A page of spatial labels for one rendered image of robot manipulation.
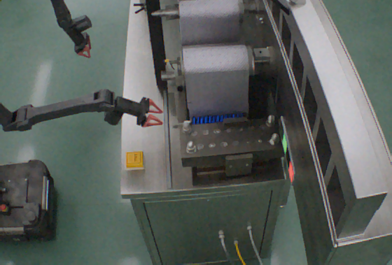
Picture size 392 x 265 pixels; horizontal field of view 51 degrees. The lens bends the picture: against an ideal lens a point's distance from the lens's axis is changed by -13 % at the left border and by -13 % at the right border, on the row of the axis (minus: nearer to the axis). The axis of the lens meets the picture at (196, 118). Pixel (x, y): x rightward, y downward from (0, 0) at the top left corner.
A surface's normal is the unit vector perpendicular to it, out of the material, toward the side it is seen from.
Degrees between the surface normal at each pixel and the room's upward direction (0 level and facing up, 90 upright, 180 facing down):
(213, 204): 90
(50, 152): 0
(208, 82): 90
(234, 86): 90
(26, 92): 0
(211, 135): 0
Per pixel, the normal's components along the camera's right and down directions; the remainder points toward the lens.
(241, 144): -0.05, -0.67
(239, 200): 0.07, 0.74
